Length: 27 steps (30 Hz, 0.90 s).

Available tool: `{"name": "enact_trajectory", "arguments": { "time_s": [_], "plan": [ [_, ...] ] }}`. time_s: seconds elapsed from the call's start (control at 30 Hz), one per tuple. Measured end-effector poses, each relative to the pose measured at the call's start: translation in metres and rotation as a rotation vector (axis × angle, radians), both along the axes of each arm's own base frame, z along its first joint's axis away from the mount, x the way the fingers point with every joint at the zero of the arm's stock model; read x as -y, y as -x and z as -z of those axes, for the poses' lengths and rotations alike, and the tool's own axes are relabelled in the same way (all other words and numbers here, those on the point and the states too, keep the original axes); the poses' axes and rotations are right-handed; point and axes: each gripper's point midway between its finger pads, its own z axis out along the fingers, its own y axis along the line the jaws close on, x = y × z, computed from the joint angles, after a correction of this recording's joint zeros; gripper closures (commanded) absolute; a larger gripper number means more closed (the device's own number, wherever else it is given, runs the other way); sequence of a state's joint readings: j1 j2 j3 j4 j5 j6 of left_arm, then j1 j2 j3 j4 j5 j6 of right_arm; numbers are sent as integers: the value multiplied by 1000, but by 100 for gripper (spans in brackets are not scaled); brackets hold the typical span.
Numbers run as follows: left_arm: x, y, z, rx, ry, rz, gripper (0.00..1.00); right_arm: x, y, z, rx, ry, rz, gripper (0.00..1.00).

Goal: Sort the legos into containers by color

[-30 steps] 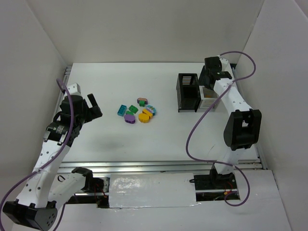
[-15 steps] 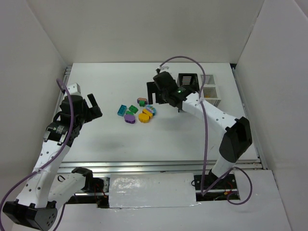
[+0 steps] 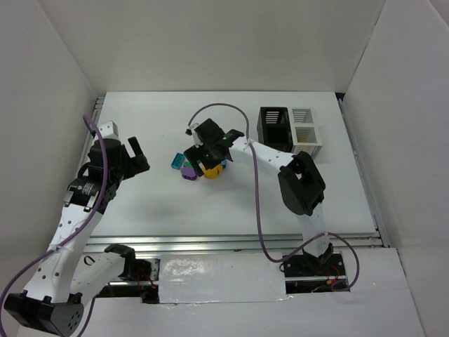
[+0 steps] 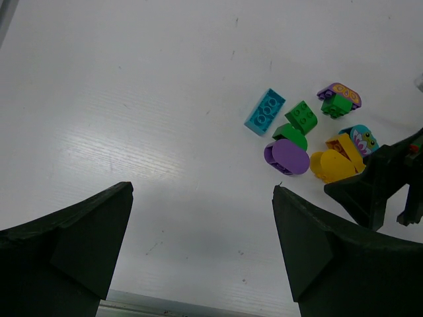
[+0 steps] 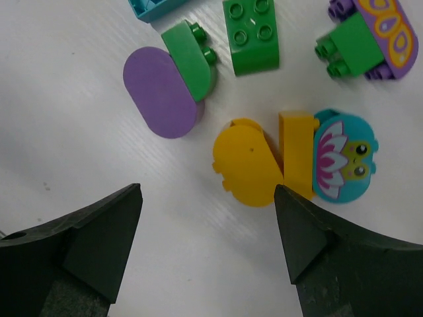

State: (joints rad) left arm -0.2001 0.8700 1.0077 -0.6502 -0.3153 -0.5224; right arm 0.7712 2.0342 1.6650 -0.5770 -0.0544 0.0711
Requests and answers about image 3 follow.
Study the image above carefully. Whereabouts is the yellow rounded lego brick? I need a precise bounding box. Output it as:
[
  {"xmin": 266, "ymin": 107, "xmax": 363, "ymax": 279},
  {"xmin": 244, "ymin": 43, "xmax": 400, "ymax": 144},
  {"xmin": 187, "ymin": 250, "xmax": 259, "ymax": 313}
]
[{"xmin": 203, "ymin": 164, "xmax": 224, "ymax": 180}]

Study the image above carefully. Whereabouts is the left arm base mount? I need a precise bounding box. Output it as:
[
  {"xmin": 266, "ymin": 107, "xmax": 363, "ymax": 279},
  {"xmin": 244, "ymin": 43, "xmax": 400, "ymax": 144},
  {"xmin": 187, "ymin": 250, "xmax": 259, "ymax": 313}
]
[{"xmin": 104, "ymin": 244, "xmax": 159, "ymax": 304}]

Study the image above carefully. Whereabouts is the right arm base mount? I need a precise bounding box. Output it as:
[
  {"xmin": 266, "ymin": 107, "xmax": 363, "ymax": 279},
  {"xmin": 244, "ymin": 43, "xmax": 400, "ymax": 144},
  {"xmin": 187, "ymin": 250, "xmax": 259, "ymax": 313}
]
[{"xmin": 279, "ymin": 253, "xmax": 348, "ymax": 294}]

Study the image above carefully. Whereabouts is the aluminium frame rail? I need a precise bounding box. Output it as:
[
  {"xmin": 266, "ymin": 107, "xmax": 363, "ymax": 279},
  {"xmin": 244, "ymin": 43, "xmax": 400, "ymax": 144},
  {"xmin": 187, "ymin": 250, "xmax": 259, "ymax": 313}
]
[{"xmin": 84, "ymin": 234, "xmax": 383, "ymax": 253}]

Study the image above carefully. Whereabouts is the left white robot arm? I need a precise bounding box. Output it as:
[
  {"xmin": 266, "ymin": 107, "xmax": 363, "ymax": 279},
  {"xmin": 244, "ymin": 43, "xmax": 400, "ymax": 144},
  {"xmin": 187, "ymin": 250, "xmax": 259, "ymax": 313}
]
[{"xmin": 1, "ymin": 137, "xmax": 150, "ymax": 336}]

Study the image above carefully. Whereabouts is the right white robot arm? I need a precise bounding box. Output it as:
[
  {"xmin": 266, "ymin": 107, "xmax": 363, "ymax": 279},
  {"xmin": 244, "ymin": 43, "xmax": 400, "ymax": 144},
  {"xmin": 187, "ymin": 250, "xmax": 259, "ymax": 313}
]
[{"xmin": 184, "ymin": 119, "xmax": 333, "ymax": 268}]

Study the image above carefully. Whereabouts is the white slotted container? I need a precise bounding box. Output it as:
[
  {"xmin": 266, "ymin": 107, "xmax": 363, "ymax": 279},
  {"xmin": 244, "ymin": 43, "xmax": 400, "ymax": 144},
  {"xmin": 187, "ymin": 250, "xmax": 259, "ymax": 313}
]
[{"xmin": 288, "ymin": 107, "xmax": 322, "ymax": 159}]

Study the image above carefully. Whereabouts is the purple rounded lego brick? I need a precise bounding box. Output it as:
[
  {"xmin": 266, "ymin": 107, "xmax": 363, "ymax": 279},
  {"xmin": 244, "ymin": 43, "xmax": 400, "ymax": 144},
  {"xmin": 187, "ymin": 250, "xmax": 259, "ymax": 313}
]
[{"xmin": 180, "ymin": 166, "xmax": 198, "ymax": 181}]

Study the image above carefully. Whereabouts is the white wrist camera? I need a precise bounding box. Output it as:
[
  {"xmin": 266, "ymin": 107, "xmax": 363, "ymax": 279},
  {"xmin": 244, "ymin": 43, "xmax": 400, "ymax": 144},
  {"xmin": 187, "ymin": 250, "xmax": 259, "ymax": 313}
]
[
  {"xmin": 98, "ymin": 121, "xmax": 119, "ymax": 140},
  {"xmin": 185, "ymin": 123, "xmax": 199, "ymax": 136}
]

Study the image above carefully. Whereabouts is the black slotted container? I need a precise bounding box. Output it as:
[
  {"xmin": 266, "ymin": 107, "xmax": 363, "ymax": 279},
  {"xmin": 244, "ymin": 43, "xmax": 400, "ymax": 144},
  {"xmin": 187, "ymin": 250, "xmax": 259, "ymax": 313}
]
[{"xmin": 257, "ymin": 107, "xmax": 293, "ymax": 152}]

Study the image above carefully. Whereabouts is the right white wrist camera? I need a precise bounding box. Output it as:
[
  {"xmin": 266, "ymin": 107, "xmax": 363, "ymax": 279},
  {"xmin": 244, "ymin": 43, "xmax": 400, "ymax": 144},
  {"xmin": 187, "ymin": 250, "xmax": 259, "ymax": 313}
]
[{"xmin": 185, "ymin": 123, "xmax": 199, "ymax": 136}]

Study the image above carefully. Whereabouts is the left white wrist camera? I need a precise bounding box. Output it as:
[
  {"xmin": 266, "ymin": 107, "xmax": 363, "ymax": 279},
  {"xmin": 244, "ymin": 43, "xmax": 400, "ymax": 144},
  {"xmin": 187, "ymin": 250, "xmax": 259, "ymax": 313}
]
[{"xmin": 98, "ymin": 121, "xmax": 119, "ymax": 140}]

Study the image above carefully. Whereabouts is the white taped cover panel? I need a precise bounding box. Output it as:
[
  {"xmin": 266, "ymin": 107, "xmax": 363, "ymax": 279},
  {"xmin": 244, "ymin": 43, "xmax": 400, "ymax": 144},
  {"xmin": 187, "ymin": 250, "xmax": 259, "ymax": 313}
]
[{"xmin": 159, "ymin": 252, "xmax": 287, "ymax": 304}]

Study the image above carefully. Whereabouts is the teal rectangular lego brick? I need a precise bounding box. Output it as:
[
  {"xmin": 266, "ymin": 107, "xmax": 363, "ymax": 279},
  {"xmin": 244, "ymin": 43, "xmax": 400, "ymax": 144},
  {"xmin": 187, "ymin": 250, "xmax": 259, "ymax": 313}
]
[{"xmin": 170, "ymin": 152, "xmax": 185, "ymax": 170}]

